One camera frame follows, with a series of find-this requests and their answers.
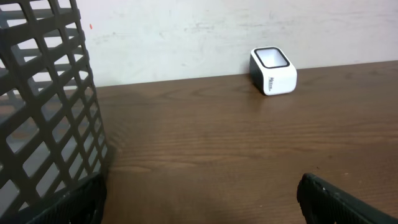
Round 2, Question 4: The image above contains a white barcode scanner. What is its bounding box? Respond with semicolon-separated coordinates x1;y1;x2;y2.
249;47;297;96

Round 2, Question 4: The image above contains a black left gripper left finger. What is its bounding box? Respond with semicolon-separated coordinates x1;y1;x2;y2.
26;172;107;224

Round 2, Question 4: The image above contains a grey plastic shopping basket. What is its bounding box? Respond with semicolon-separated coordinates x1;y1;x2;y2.
1;0;109;223

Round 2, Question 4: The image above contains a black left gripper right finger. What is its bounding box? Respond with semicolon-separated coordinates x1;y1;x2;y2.
297;173;397;224

